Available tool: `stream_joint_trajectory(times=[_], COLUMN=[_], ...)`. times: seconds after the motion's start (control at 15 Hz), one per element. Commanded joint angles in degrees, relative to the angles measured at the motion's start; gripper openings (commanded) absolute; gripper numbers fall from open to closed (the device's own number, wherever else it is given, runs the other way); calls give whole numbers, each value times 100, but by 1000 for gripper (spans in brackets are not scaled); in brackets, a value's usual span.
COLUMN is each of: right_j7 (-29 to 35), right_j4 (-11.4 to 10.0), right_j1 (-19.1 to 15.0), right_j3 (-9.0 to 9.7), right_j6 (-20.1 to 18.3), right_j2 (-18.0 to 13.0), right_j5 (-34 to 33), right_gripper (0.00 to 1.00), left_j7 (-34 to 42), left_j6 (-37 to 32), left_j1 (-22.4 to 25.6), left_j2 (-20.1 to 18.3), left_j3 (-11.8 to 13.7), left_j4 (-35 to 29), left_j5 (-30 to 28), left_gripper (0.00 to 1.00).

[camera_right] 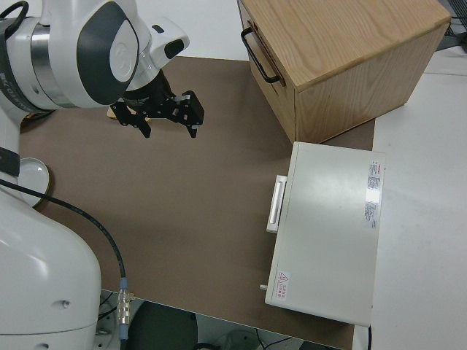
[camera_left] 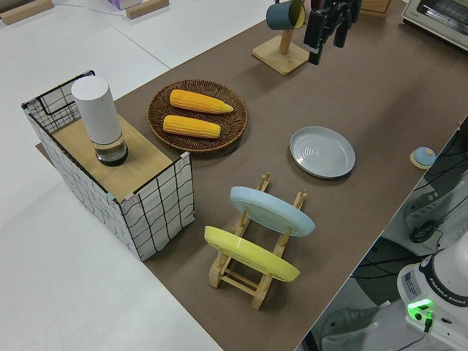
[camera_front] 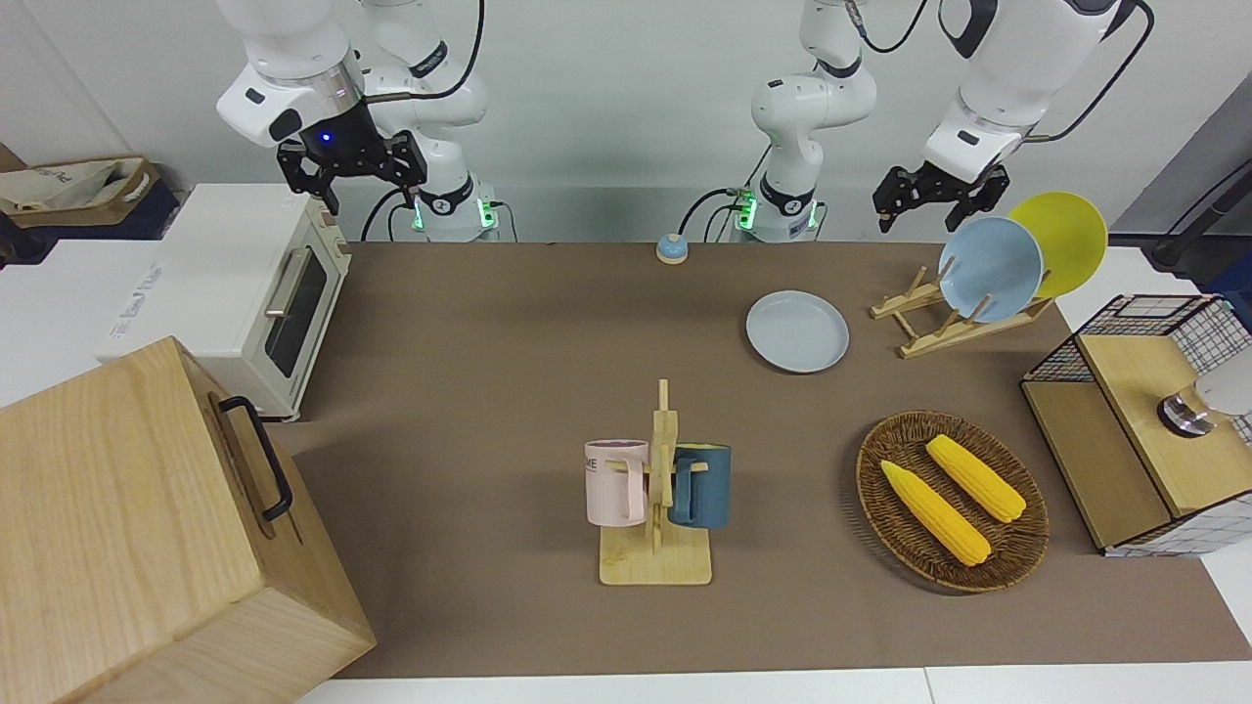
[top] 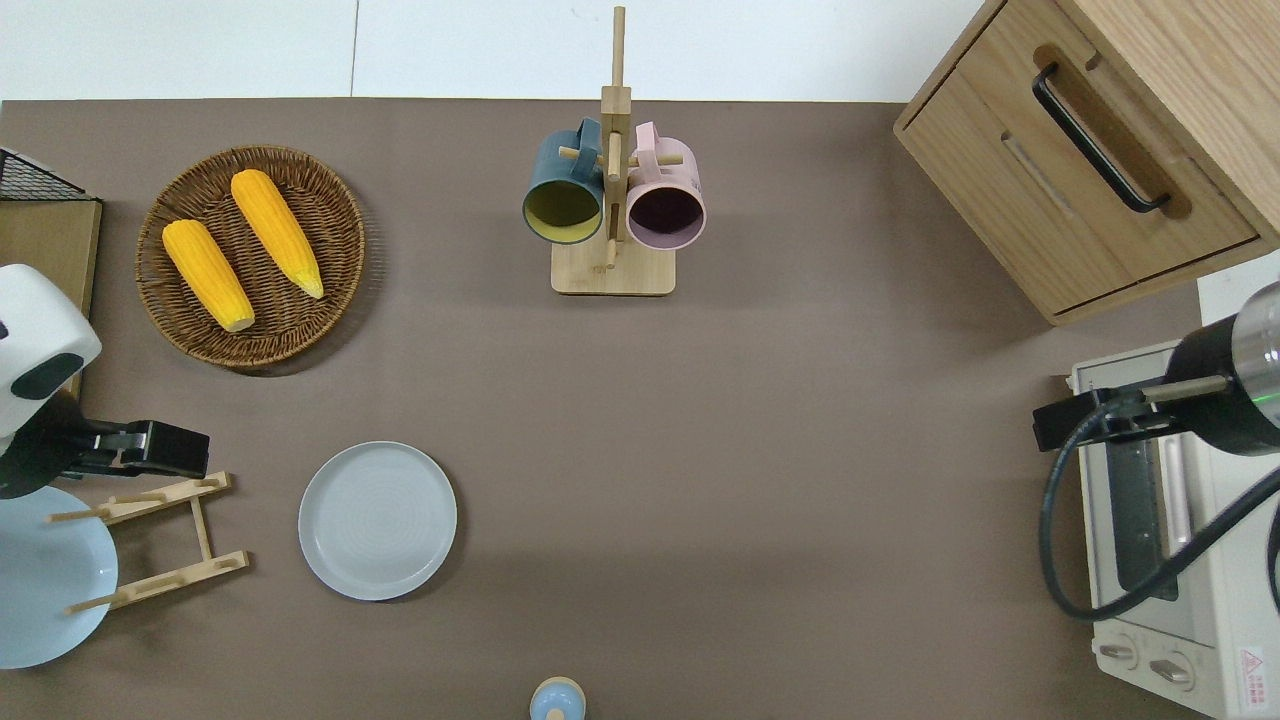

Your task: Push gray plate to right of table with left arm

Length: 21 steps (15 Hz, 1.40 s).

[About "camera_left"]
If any brown table mat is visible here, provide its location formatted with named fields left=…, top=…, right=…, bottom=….
left=34, top=0, right=468, bottom=351

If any wooden mug tree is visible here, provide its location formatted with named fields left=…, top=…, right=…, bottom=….
left=252, top=27, right=311, bottom=77

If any brown wicker basket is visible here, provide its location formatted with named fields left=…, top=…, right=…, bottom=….
left=147, top=79, right=250, bottom=154

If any dark blue mug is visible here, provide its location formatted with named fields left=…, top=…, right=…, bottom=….
left=265, top=0, right=307, bottom=31

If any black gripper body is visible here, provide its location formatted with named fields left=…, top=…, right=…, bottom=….
left=323, top=0, right=363, bottom=29

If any black wire grid storage shelf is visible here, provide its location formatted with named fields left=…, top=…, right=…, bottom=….
left=20, top=69, right=195, bottom=263

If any yellow plate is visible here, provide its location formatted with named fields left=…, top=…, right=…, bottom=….
left=203, top=225, right=301, bottom=283

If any plain wooden block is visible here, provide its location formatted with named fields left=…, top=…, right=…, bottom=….
left=126, top=0, right=170, bottom=19
left=0, top=0, right=54, bottom=26

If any black arm base cable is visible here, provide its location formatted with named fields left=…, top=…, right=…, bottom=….
left=365, top=124, right=468, bottom=282

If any white cylinder device glass base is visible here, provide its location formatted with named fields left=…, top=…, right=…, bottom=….
left=71, top=75, right=129, bottom=167

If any white toaster oven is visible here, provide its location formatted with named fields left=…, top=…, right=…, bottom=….
left=398, top=0, right=468, bottom=50

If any gray plate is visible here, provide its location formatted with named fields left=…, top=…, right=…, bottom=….
left=290, top=126, right=356, bottom=180

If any purple tissue box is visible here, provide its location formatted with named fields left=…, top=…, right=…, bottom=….
left=107, top=0, right=142, bottom=11

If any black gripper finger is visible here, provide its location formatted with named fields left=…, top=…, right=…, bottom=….
left=303, top=10, right=325, bottom=66
left=333, top=12, right=349, bottom=48

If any wooden dish rack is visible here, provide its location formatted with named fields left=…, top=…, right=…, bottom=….
left=208, top=172, right=309, bottom=312

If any yellow corn cob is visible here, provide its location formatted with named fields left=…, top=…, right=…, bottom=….
left=162, top=114, right=222, bottom=140
left=170, top=88, right=235, bottom=115

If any blue call bell wooden base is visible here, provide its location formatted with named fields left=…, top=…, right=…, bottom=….
left=409, top=146, right=436, bottom=170

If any light blue plate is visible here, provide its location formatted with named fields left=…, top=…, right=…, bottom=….
left=230, top=186, right=316, bottom=238

